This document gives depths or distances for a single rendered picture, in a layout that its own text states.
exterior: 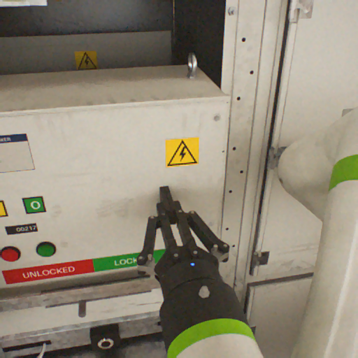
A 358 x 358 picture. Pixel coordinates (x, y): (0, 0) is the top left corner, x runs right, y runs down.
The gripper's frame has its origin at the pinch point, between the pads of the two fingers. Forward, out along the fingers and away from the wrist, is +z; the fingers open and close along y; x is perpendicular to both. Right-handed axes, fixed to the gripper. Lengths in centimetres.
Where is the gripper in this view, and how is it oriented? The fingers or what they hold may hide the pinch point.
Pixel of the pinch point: (167, 204)
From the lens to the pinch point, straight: 58.3
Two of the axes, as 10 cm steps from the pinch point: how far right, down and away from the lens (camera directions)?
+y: 9.8, -1.1, 1.7
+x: 0.0, -8.5, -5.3
